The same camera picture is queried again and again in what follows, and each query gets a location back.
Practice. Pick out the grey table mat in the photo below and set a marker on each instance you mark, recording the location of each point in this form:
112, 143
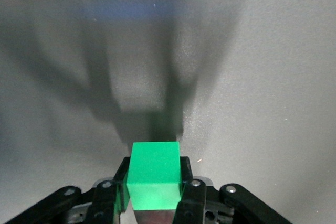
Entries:
262, 77

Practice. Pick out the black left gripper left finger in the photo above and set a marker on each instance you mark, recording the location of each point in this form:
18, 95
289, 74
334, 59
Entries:
102, 200

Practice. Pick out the small green cube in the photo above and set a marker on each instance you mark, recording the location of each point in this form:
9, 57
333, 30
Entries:
155, 174

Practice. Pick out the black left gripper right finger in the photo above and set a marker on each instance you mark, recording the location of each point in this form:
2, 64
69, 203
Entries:
194, 200

